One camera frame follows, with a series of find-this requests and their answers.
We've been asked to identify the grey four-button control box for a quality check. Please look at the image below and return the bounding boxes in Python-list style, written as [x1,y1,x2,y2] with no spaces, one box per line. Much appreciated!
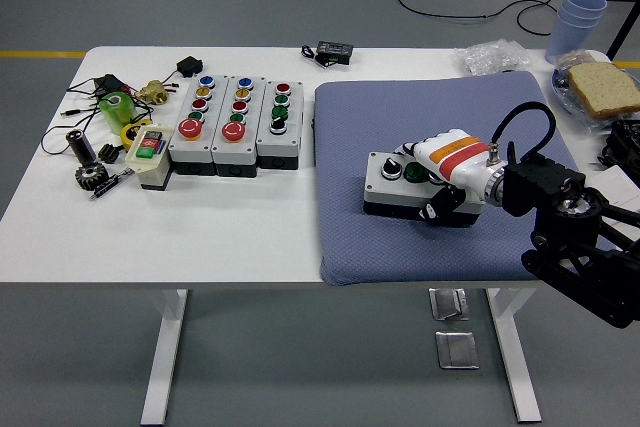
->
[362,150,486,228]
[256,79,305,171]

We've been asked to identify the open metal floor socket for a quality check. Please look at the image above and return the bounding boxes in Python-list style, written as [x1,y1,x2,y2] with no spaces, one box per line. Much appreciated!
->
[428,288,471,322]

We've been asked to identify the yellow tape roll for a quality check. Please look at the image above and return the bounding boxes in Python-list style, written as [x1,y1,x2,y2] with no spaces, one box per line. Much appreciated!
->
[120,120,152,151]

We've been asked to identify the black metal stand leg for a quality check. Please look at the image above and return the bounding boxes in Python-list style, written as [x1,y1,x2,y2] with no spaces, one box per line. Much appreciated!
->
[605,0,640,61]

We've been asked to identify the grey five-button control box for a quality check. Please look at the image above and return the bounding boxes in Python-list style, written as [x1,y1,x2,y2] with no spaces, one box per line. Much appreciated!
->
[211,75,269,179]
[167,74,229,177]

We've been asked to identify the closed metal floor socket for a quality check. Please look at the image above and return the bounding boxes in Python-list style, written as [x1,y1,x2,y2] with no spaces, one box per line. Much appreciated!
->
[434,330,480,371]

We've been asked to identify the brass valve fitting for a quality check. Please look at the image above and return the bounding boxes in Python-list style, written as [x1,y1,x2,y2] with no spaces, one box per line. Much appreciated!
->
[135,78,172,105]

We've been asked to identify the slim metal hand tool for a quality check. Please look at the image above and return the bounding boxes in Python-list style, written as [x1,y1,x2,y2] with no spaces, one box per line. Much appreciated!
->
[88,169,134,202]

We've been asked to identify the white paper sheet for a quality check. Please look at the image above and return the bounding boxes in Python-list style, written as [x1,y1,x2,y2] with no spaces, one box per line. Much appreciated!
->
[582,165,640,216]

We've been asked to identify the black servo motor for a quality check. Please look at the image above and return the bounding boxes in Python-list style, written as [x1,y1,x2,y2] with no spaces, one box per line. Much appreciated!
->
[175,56,205,79]

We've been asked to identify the stacked blue plastic cups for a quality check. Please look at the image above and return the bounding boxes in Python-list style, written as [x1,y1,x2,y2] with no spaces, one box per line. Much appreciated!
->
[543,0,609,67]

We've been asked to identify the white table leg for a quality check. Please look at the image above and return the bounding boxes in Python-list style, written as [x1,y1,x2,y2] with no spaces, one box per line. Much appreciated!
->
[139,289,190,426]
[483,287,543,423]

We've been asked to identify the blue-grey quilted mat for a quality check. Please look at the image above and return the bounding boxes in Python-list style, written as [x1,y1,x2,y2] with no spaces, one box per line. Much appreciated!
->
[313,70,614,287]

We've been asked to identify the black metal cylinder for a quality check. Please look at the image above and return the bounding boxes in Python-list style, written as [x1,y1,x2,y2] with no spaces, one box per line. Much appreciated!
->
[66,129,97,167]

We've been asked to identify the black digital display module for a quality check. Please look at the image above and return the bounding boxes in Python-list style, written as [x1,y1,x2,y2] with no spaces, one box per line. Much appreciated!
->
[301,40,355,68]

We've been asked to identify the green translucent film roll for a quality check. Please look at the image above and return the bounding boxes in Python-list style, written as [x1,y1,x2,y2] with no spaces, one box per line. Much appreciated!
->
[98,90,139,136]

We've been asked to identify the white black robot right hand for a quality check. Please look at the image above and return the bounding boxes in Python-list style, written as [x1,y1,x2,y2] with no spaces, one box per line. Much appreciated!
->
[392,129,495,224]

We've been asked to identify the black mechanical device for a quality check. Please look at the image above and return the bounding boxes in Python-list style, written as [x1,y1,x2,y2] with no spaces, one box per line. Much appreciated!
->
[597,119,640,171]

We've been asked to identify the clear plastic bag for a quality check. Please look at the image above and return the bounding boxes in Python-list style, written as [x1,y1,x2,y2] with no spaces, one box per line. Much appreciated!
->
[453,39,531,77]

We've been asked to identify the black power adapter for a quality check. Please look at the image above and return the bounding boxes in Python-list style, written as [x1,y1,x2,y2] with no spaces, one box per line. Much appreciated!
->
[94,74,132,98]

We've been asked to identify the small black toothed part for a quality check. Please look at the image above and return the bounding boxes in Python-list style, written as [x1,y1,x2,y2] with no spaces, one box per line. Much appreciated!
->
[96,143,125,164]

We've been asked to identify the white bread slice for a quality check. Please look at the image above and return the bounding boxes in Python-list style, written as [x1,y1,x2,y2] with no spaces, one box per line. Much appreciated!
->
[566,61,640,120]

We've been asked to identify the black jack plug cable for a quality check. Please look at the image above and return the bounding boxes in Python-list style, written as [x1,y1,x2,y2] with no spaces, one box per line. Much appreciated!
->
[59,77,109,119]

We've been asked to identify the large black gear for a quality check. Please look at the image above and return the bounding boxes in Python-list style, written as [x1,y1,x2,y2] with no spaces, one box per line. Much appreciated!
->
[74,163,110,192]

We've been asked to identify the white red-green switch box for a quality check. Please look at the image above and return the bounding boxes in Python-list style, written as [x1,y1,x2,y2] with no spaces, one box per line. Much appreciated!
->
[123,122,175,192]

